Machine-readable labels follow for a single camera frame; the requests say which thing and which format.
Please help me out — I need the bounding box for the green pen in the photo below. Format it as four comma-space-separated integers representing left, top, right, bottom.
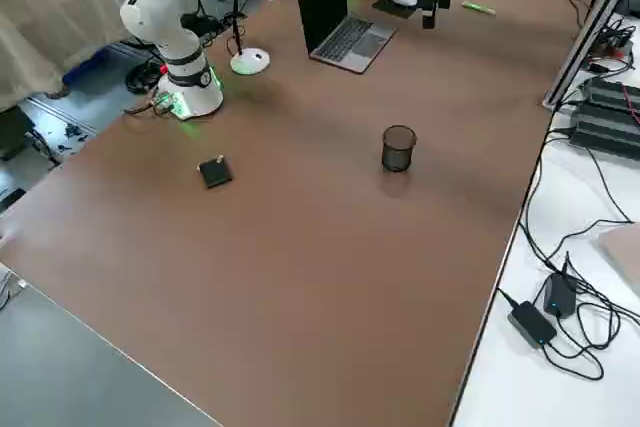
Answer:
460, 0, 497, 16

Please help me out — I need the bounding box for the black finned power supply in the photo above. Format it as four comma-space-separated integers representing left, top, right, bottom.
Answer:
568, 111, 640, 164
579, 75, 640, 121

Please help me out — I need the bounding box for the white desk lamp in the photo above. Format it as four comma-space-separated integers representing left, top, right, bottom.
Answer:
228, 0, 290, 77

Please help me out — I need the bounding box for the grey side table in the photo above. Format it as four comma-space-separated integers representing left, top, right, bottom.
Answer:
0, 266, 224, 427

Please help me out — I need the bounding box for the closed silver laptop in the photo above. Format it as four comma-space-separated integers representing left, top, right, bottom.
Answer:
593, 223, 640, 299

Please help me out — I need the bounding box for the silver aluminium frame post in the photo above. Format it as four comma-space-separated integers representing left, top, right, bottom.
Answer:
542, 0, 640, 112

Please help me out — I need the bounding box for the beige curtain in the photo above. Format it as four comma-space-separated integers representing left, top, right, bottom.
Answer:
0, 0, 251, 111

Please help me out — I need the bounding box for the black mesh pen holder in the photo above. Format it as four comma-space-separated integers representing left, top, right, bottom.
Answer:
381, 124, 418, 174

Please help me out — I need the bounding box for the black adapter cable tangle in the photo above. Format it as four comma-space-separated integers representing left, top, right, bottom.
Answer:
497, 251, 640, 383

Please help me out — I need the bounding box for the black mouse mat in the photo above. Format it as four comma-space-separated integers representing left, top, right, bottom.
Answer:
371, 0, 422, 20

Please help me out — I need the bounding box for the black power adapter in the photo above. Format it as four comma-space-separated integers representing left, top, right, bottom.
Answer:
507, 300, 559, 349
542, 271, 579, 319

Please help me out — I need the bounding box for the white equipment table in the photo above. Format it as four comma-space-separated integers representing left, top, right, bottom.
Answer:
446, 0, 640, 427

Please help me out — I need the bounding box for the small black square box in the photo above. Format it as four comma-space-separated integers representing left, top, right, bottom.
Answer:
196, 153, 237, 191

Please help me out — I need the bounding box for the grey open laptop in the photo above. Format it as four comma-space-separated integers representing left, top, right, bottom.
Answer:
297, 0, 399, 75

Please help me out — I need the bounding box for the black power cable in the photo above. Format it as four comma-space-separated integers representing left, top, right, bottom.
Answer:
519, 129, 576, 273

